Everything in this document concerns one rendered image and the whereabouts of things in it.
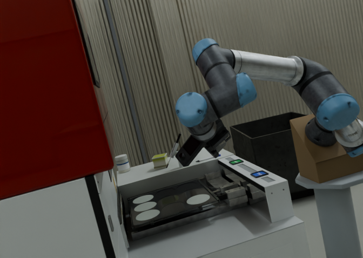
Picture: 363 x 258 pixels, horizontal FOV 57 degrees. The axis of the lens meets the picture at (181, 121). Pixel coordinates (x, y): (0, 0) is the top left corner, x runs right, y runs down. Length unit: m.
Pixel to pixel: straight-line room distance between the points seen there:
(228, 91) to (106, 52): 3.64
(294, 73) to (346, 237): 0.96
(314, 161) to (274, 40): 3.45
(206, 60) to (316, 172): 0.91
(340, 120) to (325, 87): 0.10
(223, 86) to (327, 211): 1.07
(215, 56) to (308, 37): 4.33
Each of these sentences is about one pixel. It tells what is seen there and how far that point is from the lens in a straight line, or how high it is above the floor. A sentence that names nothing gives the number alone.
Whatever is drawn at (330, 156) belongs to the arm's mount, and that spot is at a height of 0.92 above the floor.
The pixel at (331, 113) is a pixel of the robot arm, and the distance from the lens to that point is 1.04.
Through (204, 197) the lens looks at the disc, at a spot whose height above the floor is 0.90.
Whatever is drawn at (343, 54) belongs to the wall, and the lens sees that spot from 5.43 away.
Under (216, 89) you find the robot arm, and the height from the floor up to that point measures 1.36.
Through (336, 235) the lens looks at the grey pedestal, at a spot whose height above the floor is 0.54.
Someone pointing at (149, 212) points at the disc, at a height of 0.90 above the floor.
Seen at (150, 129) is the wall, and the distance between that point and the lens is 4.36.
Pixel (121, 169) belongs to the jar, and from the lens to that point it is 1.94.
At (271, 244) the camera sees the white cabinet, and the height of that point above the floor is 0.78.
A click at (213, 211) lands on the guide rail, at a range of 1.44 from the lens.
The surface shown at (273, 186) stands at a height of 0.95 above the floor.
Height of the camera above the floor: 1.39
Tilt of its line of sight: 7 degrees down
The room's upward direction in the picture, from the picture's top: 13 degrees counter-clockwise
